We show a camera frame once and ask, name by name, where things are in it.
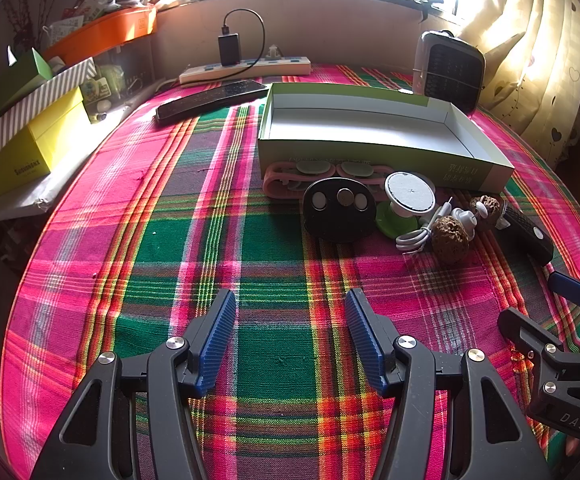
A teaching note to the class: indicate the black oval magnet holder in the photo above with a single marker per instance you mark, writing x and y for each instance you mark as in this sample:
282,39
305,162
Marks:
340,217

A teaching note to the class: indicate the clear storage container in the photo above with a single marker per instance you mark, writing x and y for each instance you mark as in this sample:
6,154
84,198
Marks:
119,70

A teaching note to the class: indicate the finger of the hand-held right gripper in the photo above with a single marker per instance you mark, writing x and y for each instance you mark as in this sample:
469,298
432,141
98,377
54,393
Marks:
520,327
575,290

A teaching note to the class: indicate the white plug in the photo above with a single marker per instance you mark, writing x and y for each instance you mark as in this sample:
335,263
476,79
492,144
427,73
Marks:
272,52

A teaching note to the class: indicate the cream heart print curtain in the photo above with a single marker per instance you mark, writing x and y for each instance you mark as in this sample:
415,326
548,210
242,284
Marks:
535,60

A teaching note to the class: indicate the black charger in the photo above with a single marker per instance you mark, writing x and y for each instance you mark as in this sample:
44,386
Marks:
228,50

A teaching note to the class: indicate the small grey black heater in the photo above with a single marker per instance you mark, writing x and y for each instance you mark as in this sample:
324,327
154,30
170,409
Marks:
450,72

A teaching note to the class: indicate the orange box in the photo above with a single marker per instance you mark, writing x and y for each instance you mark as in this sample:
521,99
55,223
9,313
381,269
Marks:
104,30

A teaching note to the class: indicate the yellow box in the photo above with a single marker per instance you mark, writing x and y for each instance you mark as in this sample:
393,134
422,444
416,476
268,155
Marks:
34,145

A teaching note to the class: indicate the grey white striped box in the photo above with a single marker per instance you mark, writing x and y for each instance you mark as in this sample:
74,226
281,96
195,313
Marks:
39,92

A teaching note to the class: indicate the black smartphone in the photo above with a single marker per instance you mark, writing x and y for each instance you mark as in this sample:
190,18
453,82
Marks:
209,100

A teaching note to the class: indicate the pink clip with mint pad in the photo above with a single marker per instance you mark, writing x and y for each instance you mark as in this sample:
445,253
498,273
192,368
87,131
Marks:
280,178
365,169

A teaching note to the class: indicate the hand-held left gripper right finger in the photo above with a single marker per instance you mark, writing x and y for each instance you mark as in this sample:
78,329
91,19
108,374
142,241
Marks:
365,340

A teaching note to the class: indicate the green white cardboard box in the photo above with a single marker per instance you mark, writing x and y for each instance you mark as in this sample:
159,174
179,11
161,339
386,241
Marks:
370,125

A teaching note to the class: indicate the black rectangular device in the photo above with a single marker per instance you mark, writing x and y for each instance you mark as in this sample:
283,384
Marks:
530,232

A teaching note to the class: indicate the white ball mount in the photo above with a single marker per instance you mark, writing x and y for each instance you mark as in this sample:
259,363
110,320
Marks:
462,221

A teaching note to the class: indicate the pink green plaid tablecloth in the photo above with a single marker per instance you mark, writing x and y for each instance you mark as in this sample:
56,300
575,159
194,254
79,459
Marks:
169,240

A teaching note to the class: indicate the brown walnut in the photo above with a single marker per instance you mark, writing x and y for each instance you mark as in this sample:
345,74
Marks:
492,202
450,240

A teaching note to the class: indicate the dried twig bundle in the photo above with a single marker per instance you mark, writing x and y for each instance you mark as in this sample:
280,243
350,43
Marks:
22,15

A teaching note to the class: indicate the small white egg-shaped object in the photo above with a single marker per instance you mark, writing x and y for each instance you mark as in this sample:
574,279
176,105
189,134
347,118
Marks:
103,105

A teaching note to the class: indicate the white power strip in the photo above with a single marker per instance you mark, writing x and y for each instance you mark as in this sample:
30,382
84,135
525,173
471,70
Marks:
250,67

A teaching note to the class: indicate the white disc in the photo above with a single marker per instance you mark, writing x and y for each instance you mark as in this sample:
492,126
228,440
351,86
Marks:
410,192

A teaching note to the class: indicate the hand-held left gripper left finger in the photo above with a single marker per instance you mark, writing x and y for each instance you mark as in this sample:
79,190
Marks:
214,345

